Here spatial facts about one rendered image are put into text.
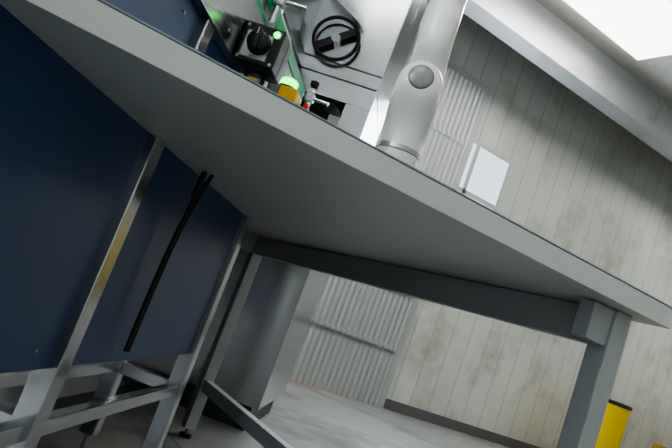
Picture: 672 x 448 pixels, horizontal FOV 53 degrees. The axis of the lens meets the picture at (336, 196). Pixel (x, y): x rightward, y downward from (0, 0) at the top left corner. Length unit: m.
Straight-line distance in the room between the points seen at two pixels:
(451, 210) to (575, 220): 5.96
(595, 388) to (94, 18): 0.89
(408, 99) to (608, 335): 0.82
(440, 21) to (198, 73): 1.22
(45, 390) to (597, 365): 0.84
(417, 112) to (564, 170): 5.01
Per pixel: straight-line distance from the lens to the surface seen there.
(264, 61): 1.26
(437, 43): 1.85
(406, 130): 1.72
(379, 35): 3.02
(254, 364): 2.78
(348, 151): 0.77
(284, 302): 2.76
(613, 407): 6.56
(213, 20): 1.15
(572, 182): 6.76
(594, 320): 1.14
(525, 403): 6.67
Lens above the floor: 0.55
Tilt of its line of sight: 10 degrees up
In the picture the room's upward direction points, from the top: 21 degrees clockwise
